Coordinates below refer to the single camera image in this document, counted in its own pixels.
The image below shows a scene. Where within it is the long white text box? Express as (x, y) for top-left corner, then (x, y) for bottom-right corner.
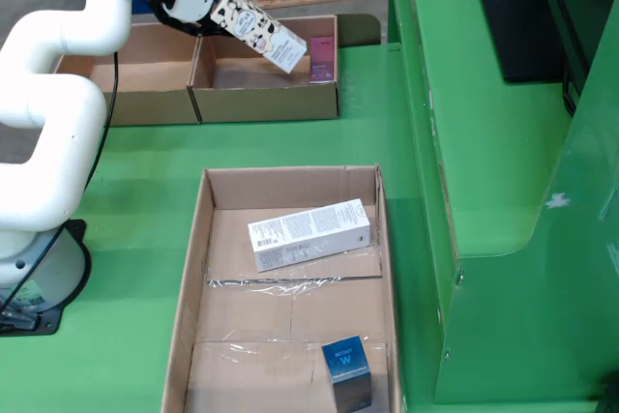
(247, 197), (372, 273)

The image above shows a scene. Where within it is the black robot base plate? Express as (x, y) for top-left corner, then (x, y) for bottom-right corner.
(0, 219), (93, 337)

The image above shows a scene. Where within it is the cow print hand cream box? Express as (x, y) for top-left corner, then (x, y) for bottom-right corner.
(209, 0), (309, 74)

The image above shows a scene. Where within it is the blue W cube box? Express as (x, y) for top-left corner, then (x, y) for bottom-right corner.
(321, 335), (373, 413)

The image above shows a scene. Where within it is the open cardboard box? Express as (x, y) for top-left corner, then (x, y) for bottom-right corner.
(49, 20), (204, 128)
(187, 2), (382, 124)

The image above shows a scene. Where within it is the green metal cabinet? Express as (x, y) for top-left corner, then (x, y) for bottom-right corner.
(386, 0), (619, 413)

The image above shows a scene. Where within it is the black monitor panel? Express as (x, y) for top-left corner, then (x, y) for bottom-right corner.
(466, 0), (591, 84)

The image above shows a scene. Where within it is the large cardboard tray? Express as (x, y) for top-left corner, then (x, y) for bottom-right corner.
(161, 164), (405, 413)

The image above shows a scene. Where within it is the pink product box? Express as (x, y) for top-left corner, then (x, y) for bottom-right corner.
(309, 35), (338, 84)

